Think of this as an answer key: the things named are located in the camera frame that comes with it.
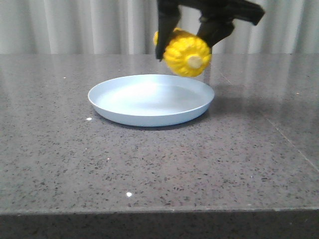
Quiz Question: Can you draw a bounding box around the white curtain left panel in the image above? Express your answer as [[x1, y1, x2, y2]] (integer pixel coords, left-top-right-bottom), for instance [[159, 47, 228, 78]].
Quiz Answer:
[[0, 0, 210, 55]]

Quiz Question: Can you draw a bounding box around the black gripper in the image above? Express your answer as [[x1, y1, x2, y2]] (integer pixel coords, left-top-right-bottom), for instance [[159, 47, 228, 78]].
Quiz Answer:
[[155, 0, 265, 61]]

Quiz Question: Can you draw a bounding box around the light blue round plate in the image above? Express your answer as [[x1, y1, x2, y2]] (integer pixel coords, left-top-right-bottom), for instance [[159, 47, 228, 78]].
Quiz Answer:
[[88, 74, 215, 127]]

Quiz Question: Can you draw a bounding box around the white curtain panel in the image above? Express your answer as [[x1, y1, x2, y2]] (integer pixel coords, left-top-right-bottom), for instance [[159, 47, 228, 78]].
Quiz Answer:
[[213, 0, 319, 54], [0, 0, 210, 55]]

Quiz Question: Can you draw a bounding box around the yellow corn cob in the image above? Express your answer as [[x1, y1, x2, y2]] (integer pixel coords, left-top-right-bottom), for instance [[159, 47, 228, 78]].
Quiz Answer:
[[163, 28, 212, 77]]

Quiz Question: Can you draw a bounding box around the white curtain right panel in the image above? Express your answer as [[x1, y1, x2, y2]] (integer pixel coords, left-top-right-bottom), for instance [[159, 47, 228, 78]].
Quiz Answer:
[[213, 0, 319, 54]]

